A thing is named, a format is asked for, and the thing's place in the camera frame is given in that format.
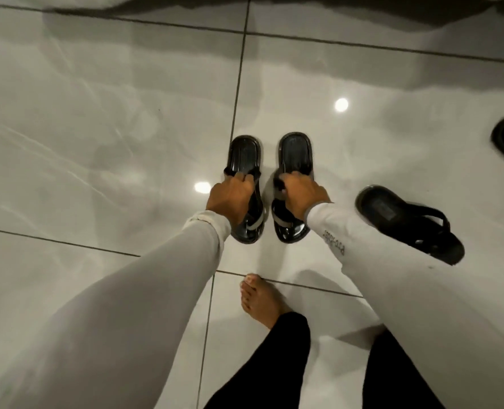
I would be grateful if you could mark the person's left fingers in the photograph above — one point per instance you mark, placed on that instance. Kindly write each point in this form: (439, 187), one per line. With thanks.
(241, 178)

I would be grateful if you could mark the person's left leg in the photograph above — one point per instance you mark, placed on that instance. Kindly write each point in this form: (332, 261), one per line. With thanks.
(264, 366)

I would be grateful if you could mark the person's left foot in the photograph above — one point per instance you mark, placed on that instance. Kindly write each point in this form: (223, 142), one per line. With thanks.
(260, 300)

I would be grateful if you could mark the person's right leg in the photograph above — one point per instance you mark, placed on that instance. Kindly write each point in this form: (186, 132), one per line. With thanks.
(392, 374)

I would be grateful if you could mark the black slide sandal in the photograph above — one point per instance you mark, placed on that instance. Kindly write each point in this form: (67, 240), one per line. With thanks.
(246, 187)
(292, 183)

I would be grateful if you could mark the person's right hand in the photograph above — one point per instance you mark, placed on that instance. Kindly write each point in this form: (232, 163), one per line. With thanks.
(303, 195)

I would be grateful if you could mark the person's right fingers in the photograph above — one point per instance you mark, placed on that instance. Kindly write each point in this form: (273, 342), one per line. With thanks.
(288, 179)

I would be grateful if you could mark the person's leg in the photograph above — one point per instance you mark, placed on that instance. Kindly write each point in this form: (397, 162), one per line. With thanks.
(392, 374)
(264, 366)

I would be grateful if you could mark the black flip-flop sandal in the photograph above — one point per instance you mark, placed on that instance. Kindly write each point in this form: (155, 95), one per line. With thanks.
(409, 223)

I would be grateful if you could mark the person's left hand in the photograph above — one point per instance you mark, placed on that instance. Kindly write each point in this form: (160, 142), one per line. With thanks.
(230, 198)

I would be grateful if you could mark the person's right forearm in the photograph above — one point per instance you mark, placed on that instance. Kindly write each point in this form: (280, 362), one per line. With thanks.
(422, 293)

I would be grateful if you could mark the person's left forearm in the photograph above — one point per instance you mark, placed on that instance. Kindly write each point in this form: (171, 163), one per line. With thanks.
(120, 319)

